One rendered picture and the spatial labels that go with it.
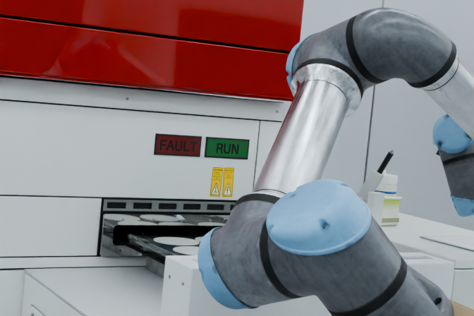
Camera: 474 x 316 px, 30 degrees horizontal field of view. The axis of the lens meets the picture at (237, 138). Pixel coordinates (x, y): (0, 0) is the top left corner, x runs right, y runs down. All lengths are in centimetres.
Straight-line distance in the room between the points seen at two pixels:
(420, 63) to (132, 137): 80
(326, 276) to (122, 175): 97
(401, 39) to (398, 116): 298
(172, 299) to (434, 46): 57
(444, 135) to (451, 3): 292
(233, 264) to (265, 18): 101
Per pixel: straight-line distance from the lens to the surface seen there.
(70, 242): 196
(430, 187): 454
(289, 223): 107
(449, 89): 145
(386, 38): 138
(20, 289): 195
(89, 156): 194
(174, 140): 202
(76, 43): 187
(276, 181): 124
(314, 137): 131
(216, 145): 207
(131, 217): 199
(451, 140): 167
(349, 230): 106
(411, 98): 440
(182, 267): 140
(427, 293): 116
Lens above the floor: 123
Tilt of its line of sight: 3 degrees down
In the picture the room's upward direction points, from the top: 6 degrees clockwise
